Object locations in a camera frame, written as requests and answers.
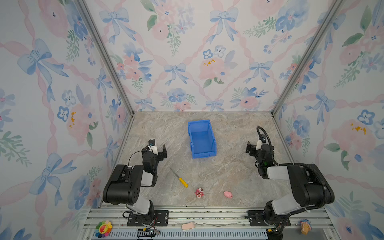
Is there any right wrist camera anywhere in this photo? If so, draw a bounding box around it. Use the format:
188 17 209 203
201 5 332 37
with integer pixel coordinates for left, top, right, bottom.
256 135 267 150

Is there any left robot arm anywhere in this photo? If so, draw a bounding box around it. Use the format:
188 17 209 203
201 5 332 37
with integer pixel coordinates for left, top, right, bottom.
103 140 168 226

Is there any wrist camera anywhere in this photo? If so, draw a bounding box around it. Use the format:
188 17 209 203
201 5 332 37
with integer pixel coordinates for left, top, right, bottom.
148 139 158 155
256 135 267 150

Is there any pink eraser block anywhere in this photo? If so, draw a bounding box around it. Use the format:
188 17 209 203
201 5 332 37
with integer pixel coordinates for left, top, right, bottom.
181 222 196 231

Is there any aluminium rail frame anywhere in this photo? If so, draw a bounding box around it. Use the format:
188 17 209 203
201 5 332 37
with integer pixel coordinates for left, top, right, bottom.
77 205 340 240

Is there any red white small toy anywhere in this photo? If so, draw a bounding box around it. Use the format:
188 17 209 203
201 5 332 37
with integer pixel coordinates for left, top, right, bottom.
195 188 204 199

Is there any yellow handled screwdriver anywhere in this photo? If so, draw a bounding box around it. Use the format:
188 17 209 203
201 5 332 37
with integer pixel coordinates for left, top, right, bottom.
170 168 189 188

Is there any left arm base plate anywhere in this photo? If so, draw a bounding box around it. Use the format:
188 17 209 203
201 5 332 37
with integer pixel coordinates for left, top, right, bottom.
127 210 169 227

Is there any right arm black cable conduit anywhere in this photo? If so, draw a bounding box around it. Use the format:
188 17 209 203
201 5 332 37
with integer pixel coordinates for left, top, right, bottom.
256 126 334 211

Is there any colourful round rattle toy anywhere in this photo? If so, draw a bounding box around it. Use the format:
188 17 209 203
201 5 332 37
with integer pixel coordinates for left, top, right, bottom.
95 221 113 238

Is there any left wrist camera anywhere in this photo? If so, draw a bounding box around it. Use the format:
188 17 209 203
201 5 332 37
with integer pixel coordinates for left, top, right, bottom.
148 139 158 155

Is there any blue plastic bin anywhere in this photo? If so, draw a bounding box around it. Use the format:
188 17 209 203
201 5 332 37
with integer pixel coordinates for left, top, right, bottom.
188 120 217 159

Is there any pink pig toy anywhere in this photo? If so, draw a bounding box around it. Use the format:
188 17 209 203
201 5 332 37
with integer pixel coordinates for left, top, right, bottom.
224 191 233 199

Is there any small figurine toy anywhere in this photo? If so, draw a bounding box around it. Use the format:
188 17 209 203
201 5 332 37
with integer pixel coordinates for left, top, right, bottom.
300 219 312 235

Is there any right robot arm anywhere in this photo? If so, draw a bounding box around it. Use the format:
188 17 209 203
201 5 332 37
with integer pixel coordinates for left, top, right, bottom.
245 141 335 227

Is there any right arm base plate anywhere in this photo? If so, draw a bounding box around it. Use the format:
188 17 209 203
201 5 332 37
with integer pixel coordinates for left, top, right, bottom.
245 210 285 228

